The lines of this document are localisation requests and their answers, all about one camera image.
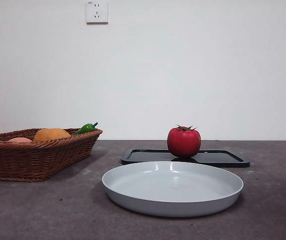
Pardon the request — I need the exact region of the red tomato with green stem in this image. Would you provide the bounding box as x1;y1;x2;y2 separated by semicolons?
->
167;124;202;158

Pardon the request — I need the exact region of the green chili pepper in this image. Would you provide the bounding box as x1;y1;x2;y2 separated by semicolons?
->
72;122;98;136

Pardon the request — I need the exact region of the white round plate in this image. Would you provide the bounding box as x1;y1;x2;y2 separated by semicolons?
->
101;160;244;218

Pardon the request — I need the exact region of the dark rectangular tray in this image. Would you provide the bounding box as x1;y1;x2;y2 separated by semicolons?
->
121;148;250;168

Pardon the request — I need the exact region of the yellow-orange potato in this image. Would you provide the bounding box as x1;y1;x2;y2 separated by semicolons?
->
33;127;71;143

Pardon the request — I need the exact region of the brown wicker basket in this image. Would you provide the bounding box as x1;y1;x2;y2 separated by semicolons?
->
0;127;103;183

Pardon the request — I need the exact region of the light brown egg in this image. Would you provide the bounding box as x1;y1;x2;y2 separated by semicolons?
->
7;137;33;144

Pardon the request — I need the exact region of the white wall power socket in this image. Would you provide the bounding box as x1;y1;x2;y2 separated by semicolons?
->
86;0;109;25

